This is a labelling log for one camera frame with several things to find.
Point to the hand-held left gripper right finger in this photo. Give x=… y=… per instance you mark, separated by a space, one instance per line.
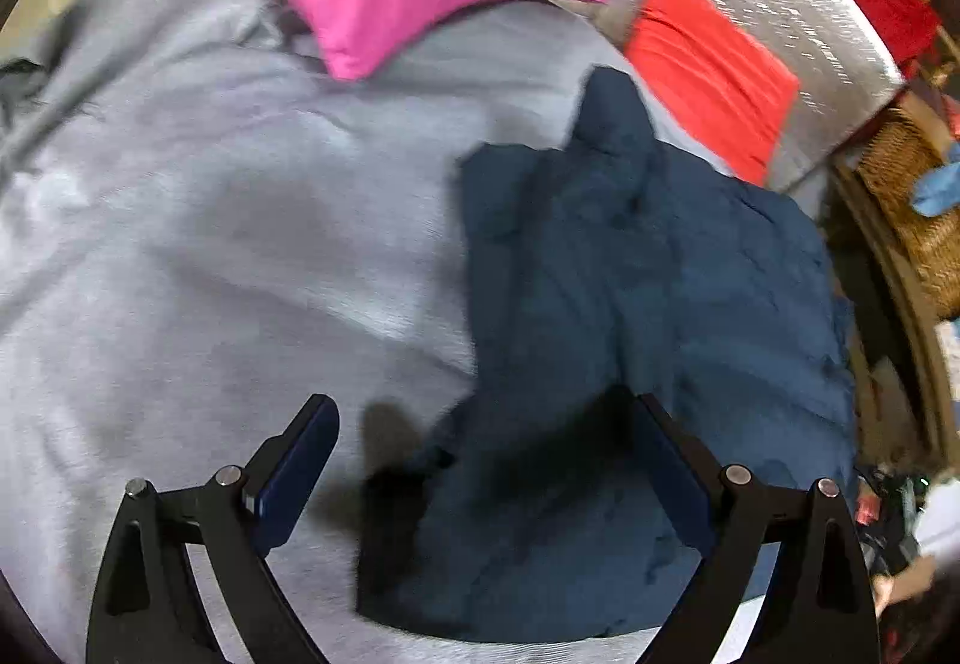
x=675 y=476

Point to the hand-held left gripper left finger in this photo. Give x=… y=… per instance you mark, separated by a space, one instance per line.
x=296 y=476

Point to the navy blue jacket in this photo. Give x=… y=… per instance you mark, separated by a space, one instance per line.
x=600 y=259

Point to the wooden table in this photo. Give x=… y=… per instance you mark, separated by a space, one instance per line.
x=911 y=341

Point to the grey blanket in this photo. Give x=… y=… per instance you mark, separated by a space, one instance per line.
x=187 y=221

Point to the wicker basket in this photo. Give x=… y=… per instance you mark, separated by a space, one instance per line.
x=922 y=244

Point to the light blue cloth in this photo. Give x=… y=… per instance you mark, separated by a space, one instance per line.
x=937 y=187

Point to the red-orange pillow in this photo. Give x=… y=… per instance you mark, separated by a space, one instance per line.
x=705 y=71

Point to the silver foil insulation panel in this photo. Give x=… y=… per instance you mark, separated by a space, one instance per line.
x=787 y=11

